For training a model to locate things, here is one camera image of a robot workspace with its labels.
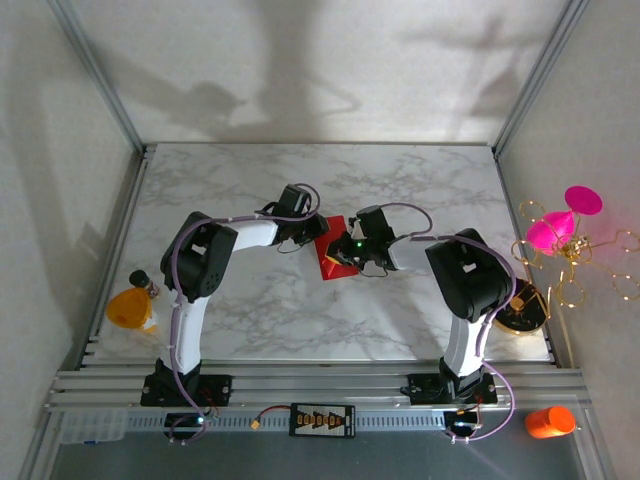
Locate red paper sheet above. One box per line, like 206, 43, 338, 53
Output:
313, 213, 362, 284

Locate black power distribution board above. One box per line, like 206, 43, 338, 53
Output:
289, 402, 356, 439

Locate black round gold-rimmed dish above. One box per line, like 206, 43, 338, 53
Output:
492, 277, 550, 336

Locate small dark capped bottle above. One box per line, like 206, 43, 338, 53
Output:
128, 269, 162, 300

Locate orange plastic bottle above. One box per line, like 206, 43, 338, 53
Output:
105, 287, 160, 335

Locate small black controller board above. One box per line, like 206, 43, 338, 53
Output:
444, 409, 484, 432
164, 412, 211, 432

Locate orange plastic cylinder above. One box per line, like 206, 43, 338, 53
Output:
524, 405, 577, 440

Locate clear plastic organizer box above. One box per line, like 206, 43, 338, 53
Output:
59, 408, 129, 446

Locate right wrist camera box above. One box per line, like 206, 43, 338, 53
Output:
348, 205, 395, 242

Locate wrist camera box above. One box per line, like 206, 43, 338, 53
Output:
348, 205, 395, 242
276, 183, 313, 218

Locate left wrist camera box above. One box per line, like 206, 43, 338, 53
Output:
276, 183, 313, 218

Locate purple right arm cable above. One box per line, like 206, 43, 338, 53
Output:
377, 202, 517, 446

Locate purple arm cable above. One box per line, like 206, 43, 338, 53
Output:
377, 202, 517, 446
164, 182, 321, 446

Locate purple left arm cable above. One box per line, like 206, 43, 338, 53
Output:
164, 182, 321, 446

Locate aluminium rail beams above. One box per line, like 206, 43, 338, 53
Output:
43, 367, 591, 414

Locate aluminium side rail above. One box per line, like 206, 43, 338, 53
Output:
493, 152, 559, 369
74, 147, 154, 371

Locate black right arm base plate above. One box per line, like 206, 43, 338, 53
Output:
406, 372, 499, 406

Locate grey slotted cable duct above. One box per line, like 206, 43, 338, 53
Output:
124, 409, 451, 434

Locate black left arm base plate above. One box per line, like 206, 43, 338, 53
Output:
140, 373, 234, 408

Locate gold wire pink decoration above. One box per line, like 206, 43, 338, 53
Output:
510, 185, 640, 309

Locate red wire yellow connector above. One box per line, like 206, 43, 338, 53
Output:
248, 406, 293, 432

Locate aluminium frame post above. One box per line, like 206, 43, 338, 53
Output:
47, 0, 147, 157
492, 0, 591, 159

